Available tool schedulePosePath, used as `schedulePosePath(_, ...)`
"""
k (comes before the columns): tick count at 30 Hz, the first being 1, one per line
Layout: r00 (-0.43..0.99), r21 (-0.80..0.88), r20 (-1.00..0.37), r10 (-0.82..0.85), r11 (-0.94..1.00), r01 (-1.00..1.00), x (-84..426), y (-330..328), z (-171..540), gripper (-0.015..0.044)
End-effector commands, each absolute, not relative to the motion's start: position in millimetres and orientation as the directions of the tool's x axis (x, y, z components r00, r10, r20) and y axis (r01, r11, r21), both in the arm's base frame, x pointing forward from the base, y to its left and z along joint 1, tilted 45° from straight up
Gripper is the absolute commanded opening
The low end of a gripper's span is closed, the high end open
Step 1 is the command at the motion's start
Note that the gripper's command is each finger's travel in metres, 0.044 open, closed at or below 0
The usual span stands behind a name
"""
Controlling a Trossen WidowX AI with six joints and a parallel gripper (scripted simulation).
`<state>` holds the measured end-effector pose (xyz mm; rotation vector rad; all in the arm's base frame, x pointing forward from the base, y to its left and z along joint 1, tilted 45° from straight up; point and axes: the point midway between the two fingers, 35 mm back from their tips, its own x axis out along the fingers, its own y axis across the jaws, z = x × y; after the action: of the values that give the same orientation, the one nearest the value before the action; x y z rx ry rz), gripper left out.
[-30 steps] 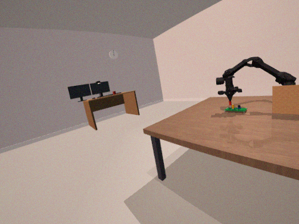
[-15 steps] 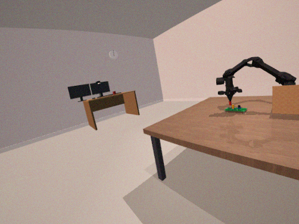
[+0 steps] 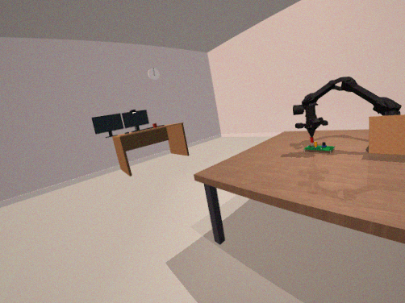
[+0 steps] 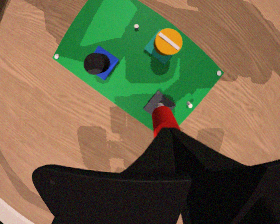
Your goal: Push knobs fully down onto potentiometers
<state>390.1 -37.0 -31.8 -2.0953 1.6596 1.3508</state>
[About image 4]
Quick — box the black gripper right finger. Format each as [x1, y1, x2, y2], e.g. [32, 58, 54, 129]
[169, 127, 280, 224]

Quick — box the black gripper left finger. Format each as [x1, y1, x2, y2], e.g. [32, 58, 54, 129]
[31, 127, 191, 224]

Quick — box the green circuit board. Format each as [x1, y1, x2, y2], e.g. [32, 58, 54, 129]
[52, 0, 224, 138]

